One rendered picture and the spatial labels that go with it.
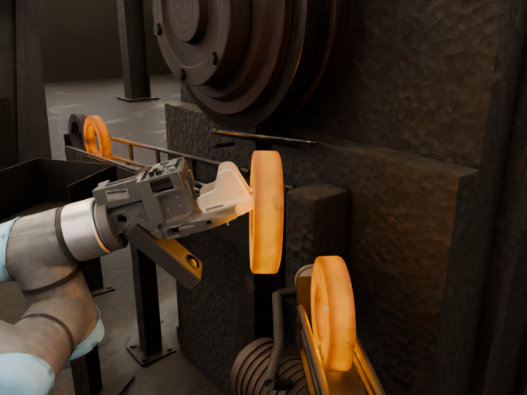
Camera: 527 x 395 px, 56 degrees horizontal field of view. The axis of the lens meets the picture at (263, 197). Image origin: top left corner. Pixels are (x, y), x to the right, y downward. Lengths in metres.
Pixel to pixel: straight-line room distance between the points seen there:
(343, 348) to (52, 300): 0.37
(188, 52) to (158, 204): 0.47
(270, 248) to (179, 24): 0.55
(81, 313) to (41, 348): 0.09
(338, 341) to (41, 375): 0.34
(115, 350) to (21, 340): 1.31
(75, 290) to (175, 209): 0.17
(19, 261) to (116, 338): 1.32
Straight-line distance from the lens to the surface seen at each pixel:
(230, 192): 0.61
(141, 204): 0.63
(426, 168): 0.84
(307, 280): 0.78
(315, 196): 0.88
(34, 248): 0.66
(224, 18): 0.89
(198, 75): 0.97
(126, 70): 7.99
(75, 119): 2.05
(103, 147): 1.82
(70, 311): 0.67
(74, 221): 0.64
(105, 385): 1.76
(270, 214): 0.56
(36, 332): 0.62
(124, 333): 1.99
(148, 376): 1.77
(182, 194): 0.61
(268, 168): 0.58
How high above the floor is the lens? 1.09
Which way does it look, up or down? 19 degrees down
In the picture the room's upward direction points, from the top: straight up
